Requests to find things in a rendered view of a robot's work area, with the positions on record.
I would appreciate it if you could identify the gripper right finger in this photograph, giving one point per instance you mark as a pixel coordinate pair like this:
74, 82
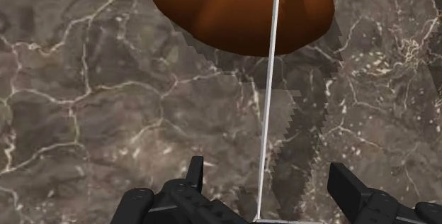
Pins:
359, 199

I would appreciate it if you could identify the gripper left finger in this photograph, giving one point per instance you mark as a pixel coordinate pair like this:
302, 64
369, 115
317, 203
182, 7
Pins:
186, 206

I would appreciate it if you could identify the orange-brown rounded object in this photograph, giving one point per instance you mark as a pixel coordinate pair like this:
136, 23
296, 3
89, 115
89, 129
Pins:
231, 12

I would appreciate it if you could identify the thin white rod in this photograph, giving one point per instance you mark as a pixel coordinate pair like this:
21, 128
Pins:
269, 78

